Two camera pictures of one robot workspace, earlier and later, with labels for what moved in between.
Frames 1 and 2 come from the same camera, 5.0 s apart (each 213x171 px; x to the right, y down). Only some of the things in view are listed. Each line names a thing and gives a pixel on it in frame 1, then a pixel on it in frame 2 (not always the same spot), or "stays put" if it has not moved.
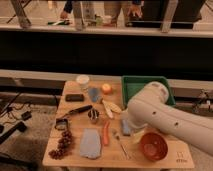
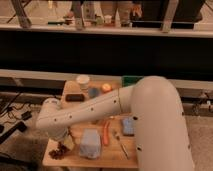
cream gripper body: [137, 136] to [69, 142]
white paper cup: [83, 81] stays put
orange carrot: [105, 133] stays put
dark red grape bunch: [64, 148] stays put
